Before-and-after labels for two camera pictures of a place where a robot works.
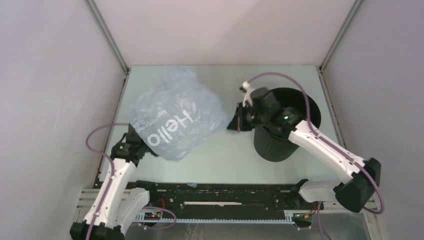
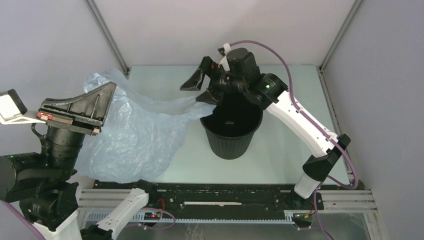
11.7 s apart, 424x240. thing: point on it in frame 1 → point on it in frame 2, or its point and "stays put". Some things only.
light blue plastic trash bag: (175, 114) → (139, 134)
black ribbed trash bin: (271, 147) → (231, 126)
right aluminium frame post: (348, 19) stays put
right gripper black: (237, 122) → (213, 95)
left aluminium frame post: (101, 20) stays put
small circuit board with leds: (152, 216) stays put
